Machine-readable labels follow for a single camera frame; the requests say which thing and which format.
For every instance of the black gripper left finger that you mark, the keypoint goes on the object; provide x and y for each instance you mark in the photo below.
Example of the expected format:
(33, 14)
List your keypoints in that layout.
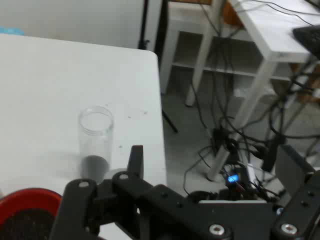
(80, 207)

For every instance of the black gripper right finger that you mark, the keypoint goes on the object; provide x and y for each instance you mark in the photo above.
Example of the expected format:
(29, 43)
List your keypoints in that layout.
(300, 207)

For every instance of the clear plastic jar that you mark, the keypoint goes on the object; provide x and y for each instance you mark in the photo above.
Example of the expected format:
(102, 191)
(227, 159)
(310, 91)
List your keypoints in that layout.
(96, 140)

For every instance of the red bowl with black seeds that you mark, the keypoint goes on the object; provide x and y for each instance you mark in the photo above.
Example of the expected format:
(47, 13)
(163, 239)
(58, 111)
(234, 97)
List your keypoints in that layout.
(27, 200)

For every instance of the black device with blue light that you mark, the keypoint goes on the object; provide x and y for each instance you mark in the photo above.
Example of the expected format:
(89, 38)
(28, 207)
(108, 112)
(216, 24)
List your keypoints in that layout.
(233, 178)

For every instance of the black keyboard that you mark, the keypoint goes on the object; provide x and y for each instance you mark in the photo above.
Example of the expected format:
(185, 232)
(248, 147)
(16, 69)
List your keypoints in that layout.
(308, 40)

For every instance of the light blue foam mat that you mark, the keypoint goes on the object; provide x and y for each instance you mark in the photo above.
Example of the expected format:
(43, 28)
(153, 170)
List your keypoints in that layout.
(11, 30)

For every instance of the black tripod stand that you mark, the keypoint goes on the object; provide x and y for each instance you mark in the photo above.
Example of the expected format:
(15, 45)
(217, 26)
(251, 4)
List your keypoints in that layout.
(144, 22)

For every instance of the brown wooden panel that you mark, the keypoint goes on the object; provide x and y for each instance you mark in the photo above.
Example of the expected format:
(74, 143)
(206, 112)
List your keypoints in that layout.
(232, 15)

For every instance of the white shelf unit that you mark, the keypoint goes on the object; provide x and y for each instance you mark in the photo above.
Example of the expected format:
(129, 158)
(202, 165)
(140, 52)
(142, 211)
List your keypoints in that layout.
(185, 22)

